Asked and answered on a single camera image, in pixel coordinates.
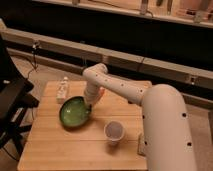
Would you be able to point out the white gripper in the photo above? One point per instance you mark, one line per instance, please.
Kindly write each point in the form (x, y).
(91, 97)

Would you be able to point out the green ceramic bowl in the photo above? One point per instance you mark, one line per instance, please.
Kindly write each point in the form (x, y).
(74, 112)

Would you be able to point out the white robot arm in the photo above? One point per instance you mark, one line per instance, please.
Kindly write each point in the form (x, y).
(167, 136)

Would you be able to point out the small white bottle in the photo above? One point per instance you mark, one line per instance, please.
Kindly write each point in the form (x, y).
(62, 91)

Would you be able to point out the beige sponge block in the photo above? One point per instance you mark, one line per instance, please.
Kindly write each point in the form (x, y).
(141, 145)

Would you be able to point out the black chair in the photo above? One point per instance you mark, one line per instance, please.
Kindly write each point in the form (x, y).
(15, 99)

